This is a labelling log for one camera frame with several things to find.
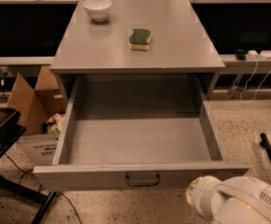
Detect white and yellow gripper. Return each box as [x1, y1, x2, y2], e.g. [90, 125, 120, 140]
[186, 175, 223, 216]

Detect grey top drawer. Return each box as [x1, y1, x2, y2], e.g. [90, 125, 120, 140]
[34, 84, 249, 191]

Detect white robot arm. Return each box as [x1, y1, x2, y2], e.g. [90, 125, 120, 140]
[186, 176, 271, 224]

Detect grey drawer cabinet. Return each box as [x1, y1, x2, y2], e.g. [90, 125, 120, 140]
[51, 0, 224, 110]

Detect black small device on ledge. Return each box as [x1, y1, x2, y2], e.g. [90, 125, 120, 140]
[235, 49, 247, 61]

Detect white power strip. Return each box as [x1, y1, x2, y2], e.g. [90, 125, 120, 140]
[248, 50, 271, 60]

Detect crumpled items in box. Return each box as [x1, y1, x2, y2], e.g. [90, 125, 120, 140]
[43, 113, 64, 133]

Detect green and yellow sponge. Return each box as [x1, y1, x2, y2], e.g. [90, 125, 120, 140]
[129, 29, 151, 51]

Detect brown cardboard box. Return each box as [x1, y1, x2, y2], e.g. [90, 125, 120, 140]
[7, 65, 66, 165]

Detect black stand left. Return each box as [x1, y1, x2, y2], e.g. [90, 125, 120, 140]
[0, 107, 56, 224]

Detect white ceramic bowl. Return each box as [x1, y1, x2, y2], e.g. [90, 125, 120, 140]
[82, 0, 112, 21]

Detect black top drawer handle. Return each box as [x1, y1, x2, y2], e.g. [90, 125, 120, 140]
[125, 174, 161, 188]

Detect white cable right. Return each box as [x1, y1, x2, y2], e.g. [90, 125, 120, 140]
[238, 57, 271, 105]

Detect black floor cable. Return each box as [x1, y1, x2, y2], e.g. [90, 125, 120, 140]
[3, 152, 83, 224]

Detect wall power outlet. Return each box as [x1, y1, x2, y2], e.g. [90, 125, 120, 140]
[0, 66, 13, 77]

